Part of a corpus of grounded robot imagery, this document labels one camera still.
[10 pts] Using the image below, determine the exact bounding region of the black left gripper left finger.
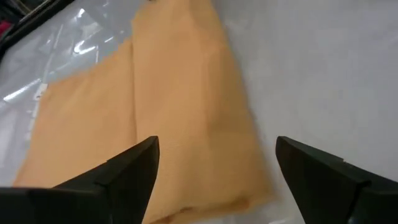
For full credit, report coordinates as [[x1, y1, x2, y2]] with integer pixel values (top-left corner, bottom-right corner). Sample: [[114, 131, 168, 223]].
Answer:
[[0, 136, 160, 224]]

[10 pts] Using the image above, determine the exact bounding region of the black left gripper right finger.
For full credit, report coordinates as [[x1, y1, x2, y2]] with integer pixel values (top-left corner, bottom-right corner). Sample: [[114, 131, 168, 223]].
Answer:
[[275, 136, 398, 224]]

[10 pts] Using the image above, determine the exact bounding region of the orange towel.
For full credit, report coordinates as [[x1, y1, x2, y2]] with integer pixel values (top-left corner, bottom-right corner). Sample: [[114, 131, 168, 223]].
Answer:
[[12, 0, 274, 224]]

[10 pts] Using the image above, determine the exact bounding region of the black metal table frame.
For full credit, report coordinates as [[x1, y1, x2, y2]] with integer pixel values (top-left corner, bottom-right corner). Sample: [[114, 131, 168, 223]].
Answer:
[[0, 0, 75, 58]]

